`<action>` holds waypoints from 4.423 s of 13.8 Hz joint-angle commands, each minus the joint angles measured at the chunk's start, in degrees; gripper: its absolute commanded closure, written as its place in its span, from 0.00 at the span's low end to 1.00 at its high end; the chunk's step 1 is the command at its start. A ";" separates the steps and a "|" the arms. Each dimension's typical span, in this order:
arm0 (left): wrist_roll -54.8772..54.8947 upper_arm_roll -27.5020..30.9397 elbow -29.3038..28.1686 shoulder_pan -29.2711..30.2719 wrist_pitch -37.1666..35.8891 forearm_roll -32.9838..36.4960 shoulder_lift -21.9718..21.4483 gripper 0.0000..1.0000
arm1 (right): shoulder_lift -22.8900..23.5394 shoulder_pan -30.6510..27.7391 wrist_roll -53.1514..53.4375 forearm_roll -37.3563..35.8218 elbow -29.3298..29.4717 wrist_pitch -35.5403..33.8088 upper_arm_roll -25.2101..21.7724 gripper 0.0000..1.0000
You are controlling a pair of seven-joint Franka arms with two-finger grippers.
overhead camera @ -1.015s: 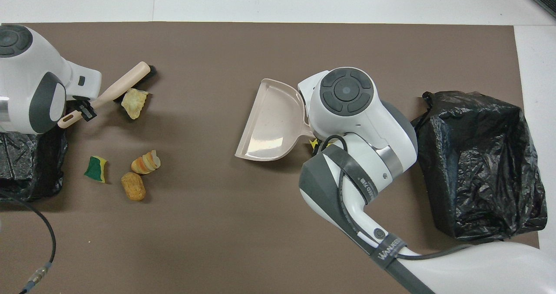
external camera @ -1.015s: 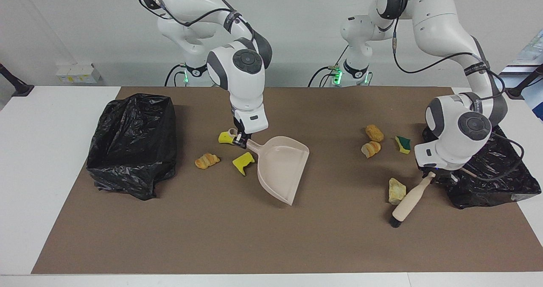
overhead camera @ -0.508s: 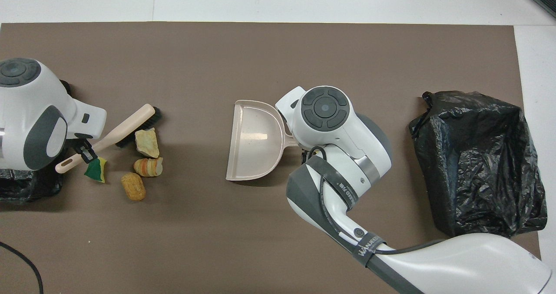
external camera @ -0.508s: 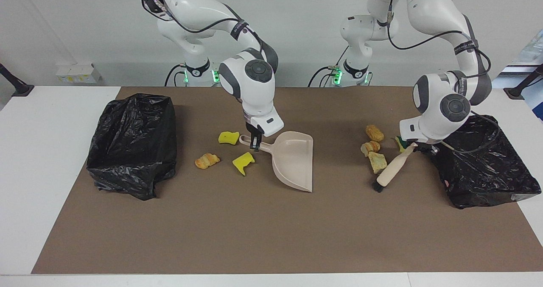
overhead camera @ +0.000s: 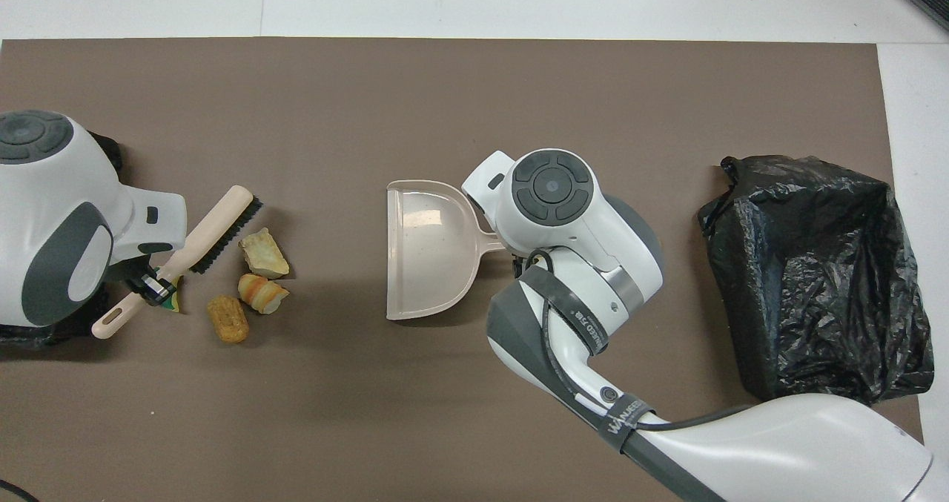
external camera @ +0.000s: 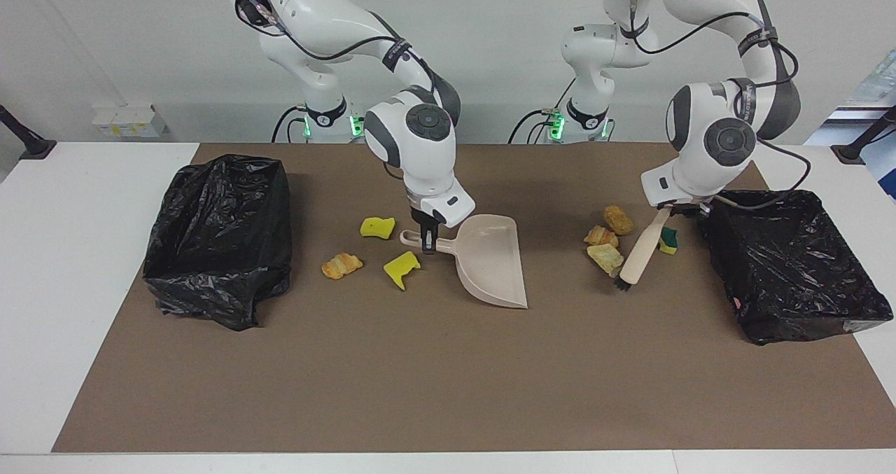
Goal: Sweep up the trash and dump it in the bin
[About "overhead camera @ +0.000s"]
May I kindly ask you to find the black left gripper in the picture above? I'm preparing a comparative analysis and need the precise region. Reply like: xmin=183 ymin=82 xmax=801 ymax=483
xmin=111 ymin=252 xmax=181 ymax=308

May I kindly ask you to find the brown oval bread roll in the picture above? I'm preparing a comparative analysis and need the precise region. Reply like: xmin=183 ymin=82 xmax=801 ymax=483
xmin=206 ymin=295 xmax=251 ymax=344

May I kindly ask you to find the beige plastic dustpan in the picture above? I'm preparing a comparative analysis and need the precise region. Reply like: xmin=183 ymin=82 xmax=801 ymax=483
xmin=386 ymin=179 xmax=512 ymax=320

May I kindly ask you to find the beige brush with black bristles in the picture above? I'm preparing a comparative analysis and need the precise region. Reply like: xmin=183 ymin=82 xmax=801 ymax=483
xmin=91 ymin=185 xmax=263 ymax=340

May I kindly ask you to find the small croissant bread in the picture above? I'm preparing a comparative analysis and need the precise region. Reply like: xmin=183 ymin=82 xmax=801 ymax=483
xmin=237 ymin=273 xmax=291 ymax=315

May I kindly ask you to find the pale bread slice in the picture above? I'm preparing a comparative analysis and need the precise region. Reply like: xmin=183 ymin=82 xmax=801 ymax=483
xmin=238 ymin=228 xmax=291 ymax=280

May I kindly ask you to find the shallow bin with black bag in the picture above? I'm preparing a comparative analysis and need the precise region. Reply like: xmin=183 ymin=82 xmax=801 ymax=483
xmin=0 ymin=130 xmax=125 ymax=349

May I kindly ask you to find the tall bin with black bag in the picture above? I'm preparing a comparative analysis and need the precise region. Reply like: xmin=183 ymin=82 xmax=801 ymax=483
xmin=697 ymin=155 xmax=935 ymax=405

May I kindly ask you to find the brown table mat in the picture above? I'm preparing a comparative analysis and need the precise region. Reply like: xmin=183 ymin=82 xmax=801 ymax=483
xmin=0 ymin=37 xmax=924 ymax=502

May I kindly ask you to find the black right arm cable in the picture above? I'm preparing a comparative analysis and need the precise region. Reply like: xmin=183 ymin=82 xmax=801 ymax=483
xmin=523 ymin=248 xmax=757 ymax=432

